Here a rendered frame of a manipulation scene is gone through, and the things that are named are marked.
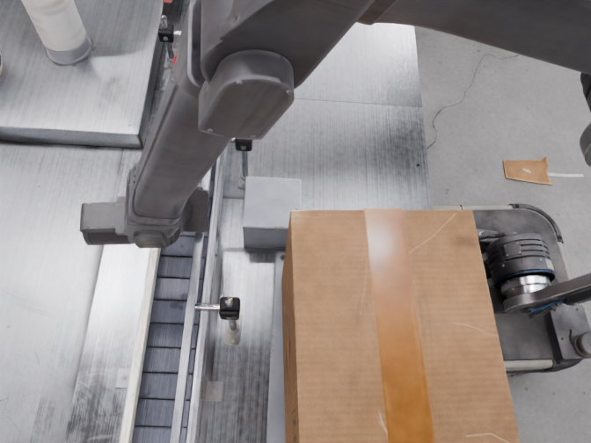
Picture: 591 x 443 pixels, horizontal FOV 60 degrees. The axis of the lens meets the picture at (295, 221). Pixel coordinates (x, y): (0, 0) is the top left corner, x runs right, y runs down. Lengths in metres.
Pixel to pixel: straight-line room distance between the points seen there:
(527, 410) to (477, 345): 1.28
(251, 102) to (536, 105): 2.25
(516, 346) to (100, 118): 1.28
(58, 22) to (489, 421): 0.95
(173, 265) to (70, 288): 0.19
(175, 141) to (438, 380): 0.39
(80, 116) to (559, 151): 1.89
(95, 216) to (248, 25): 0.48
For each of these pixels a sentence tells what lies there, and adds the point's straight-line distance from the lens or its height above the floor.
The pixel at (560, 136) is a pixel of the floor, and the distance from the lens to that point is 2.44.
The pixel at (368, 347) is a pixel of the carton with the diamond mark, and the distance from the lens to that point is 0.60.
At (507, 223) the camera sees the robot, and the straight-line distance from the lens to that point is 1.80.
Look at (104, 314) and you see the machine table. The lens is 0.93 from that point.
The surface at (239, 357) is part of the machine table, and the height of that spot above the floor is 0.83.
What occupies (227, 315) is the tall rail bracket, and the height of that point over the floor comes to 0.97.
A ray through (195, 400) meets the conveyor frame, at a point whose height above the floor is 0.88.
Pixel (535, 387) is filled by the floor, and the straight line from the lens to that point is 1.94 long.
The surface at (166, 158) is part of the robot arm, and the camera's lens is 0.43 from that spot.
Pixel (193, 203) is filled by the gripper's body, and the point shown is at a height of 1.01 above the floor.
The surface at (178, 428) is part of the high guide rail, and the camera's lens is 0.74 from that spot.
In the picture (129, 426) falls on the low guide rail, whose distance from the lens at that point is 0.80.
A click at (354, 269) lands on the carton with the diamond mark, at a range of 0.62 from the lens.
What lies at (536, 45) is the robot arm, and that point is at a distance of 0.32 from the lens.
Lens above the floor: 1.70
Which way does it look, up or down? 64 degrees down
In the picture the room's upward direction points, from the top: 9 degrees clockwise
